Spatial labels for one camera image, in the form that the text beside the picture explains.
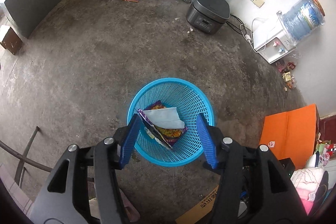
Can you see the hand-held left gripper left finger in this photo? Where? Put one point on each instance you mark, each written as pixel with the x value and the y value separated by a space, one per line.
pixel 130 140

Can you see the pink folded clothes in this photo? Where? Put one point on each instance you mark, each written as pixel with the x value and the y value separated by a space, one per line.
pixel 305 182

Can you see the brown cardboard box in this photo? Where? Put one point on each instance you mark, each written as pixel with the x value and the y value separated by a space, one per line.
pixel 199 209

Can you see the white paper sheet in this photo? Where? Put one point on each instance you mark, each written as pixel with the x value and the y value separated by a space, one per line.
pixel 162 117

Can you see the blue water jug on dispenser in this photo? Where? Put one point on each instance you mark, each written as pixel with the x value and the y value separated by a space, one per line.
pixel 302 16

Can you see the purple snack packet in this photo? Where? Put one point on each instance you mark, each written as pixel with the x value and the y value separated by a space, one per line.
pixel 169 133

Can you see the small brown box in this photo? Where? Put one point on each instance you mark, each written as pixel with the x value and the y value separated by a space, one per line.
pixel 10 40

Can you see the black box with light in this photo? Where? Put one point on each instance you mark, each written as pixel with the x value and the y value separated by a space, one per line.
pixel 288 166

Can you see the metal tube frame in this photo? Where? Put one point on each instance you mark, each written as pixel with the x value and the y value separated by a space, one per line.
pixel 26 150

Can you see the dark grey rice cooker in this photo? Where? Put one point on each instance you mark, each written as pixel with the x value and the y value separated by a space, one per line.
pixel 207 8

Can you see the orange cardboard box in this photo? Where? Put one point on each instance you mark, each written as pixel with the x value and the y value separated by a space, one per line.
pixel 288 134

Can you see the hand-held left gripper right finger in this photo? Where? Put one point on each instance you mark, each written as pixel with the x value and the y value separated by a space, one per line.
pixel 206 140

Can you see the pink cloth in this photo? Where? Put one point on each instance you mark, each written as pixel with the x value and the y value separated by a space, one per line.
pixel 130 207

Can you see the white water dispenser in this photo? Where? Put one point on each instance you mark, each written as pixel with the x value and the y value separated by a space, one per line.
pixel 270 40

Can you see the pile of candy wrappers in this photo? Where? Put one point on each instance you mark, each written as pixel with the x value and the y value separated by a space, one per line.
pixel 287 73

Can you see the blue plastic mesh basket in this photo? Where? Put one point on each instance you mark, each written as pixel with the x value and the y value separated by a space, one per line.
pixel 183 98

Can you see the beige wall plate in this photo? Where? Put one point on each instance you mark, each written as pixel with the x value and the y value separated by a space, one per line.
pixel 258 1

